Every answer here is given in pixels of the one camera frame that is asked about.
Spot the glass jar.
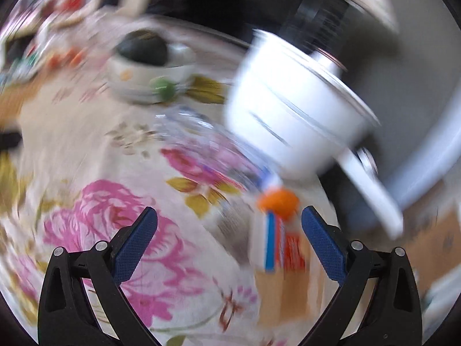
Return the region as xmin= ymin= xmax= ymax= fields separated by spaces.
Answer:
xmin=36 ymin=36 xmax=91 ymax=77

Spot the floral tablecloth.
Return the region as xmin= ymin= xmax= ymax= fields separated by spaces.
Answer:
xmin=0 ymin=14 xmax=346 ymax=346

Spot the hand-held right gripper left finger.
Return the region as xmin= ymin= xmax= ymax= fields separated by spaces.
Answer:
xmin=37 ymin=207 xmax=161 ymax=346

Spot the white bowl with green knob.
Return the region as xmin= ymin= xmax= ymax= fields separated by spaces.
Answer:
xmin=107 ymin=38 xmax=197 ymax=104

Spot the orange wrapper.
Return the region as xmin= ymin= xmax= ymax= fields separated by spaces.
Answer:
xmin=257 ymin=187 xmax=300 ymax=221

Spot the white electric cooking pot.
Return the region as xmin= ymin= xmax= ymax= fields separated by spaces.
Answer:
xmin=225 ymin=29 xmax=405 ymax=239

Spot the torn white red cardboard box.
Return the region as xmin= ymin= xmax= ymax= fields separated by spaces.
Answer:
xmin=248 ymin=184 xmax=325 ymax=327

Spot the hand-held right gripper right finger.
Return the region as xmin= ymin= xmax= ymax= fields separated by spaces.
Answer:
xmin=299 ymin=205 xmax=423 ymax=346

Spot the dark green squash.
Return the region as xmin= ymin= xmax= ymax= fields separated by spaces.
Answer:
xmin=115 ymin=31 xmax=169 ymax=66

